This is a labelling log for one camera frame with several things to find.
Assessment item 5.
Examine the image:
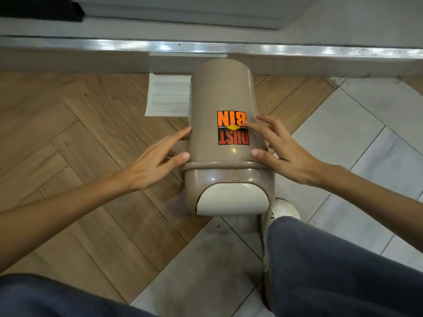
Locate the person's right hand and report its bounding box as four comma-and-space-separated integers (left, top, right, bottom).
245, 114, 327, 188

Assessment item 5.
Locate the person's leg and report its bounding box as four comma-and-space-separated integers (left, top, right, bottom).
0, 273, 157, 317
264, 216, 423, 317

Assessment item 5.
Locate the black object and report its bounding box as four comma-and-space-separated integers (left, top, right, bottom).
0, 0, 85, 23

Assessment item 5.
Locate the person's right forearm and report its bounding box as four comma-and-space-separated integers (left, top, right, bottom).
317, 163, 423, 254

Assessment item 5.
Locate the person's left forearm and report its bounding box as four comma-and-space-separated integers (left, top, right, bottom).
0, 171, 133, 274

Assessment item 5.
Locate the person's white shoe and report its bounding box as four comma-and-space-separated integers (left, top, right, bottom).
261, 198, 301, 274

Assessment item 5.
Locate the person's left hand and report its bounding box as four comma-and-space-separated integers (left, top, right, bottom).
117, 126, 192, 192

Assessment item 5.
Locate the person's right leg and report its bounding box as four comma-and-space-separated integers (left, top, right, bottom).
264, 216, 423, 317

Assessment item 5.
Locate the white paper sheet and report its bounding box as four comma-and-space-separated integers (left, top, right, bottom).
145, 73, 192, 117

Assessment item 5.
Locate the taupe plastic dustbin white flap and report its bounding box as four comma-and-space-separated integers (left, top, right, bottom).
180, 59, 275, 217

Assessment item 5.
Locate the metal threshold strip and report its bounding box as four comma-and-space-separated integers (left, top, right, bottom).
0, 35, 423, 60

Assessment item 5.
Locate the person's left leg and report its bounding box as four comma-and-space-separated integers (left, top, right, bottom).
0, 273, 157, 317

